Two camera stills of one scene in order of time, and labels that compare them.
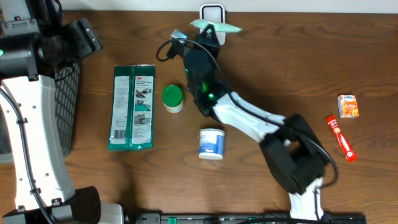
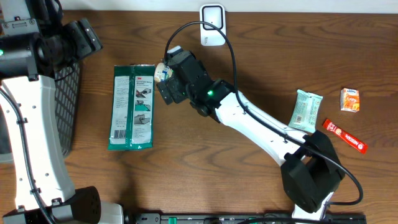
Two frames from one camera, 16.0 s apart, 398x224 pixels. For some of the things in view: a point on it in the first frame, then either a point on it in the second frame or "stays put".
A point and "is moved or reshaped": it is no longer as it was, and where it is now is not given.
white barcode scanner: [215, 13] stays put
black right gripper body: [213, 51] → [178, 93]
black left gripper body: [81, 42] stays put
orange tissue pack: [347, 106] is moved or reshaped
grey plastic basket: [67, 92] stays put
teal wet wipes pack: [217, 28] → [305, 111]
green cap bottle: [172, 96] is moved or reshaped
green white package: [132, 107] stays put
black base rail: [241, 218] stays put
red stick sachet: [346, 148] is moved or reshaped
